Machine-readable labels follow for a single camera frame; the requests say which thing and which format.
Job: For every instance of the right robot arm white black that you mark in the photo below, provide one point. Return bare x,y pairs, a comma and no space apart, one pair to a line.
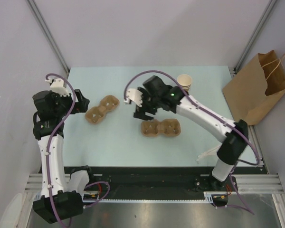
155,94

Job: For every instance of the brown pulp cup carrier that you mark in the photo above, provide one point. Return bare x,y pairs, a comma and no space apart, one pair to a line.
97,113
166,127

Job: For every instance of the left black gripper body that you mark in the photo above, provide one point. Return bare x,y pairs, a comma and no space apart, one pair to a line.
78,107

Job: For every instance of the brown paper bag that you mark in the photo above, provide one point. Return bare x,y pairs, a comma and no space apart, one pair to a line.
256,88

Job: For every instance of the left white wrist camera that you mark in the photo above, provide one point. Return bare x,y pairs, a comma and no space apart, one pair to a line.
58,86

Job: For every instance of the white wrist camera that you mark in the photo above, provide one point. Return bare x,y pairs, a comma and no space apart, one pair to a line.
133,95
58,86

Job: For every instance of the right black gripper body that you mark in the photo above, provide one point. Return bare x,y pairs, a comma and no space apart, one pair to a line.
149,103

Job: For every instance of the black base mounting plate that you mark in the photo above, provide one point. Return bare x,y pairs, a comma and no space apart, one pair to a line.
154,183

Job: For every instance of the aluminium frame rail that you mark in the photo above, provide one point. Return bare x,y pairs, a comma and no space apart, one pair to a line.
246,183

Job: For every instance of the left aluminium corner post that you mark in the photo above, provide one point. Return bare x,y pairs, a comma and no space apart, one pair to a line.
47,34

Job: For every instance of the right aluminium corner post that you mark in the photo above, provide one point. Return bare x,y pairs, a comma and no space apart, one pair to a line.
256,33

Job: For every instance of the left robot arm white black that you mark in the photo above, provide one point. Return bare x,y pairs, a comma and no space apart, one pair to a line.
60,199

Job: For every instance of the aluminium corner post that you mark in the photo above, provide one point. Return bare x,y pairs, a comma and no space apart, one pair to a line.
256,33
47,34

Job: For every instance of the brown paper cup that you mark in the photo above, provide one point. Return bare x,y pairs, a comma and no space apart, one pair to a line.
185,82

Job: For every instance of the white round object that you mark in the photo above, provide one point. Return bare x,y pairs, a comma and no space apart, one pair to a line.
12,212

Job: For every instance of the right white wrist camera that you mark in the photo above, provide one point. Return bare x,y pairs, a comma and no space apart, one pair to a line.
133,95

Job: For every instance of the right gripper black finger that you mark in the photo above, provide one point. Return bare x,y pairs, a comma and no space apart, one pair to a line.
148,117
139,115

